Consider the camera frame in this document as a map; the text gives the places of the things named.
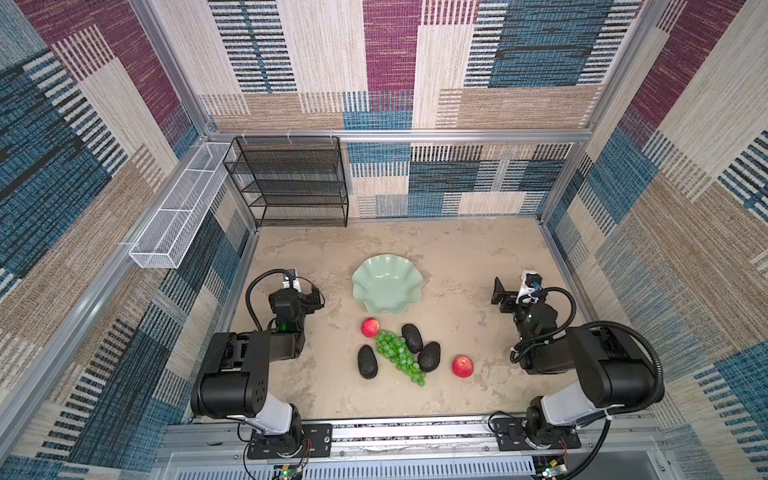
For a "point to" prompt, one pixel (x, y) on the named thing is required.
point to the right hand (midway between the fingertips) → (512, 281)
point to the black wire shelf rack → (290, 181)
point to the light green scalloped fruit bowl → (389, 284)
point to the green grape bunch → (394, 347)
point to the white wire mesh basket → (163, 240)
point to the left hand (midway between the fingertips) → (296, 283)
